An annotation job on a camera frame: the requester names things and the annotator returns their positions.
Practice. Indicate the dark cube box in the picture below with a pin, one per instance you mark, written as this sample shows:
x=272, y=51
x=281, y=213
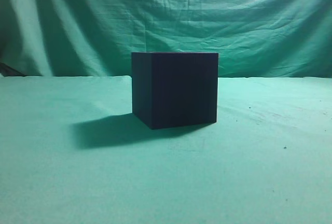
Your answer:
x=174, y=89

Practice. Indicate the green table cloth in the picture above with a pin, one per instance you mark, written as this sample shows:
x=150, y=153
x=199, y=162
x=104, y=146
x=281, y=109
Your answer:
x=72, y=152

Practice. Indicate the green backdrop cloth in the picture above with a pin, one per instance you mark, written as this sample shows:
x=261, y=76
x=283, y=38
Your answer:
x=254, y=38

